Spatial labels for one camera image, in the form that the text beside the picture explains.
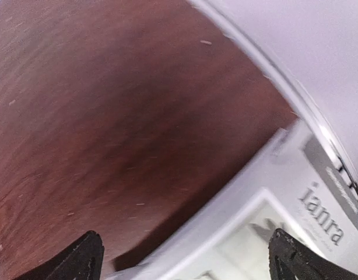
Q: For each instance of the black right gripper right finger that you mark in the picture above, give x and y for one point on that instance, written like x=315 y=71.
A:
x=290 y=259

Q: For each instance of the black white photo magazine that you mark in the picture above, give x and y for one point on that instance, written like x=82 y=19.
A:
x=289 y=184

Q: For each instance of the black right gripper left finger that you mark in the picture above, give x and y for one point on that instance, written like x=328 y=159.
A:
x=82 y=259

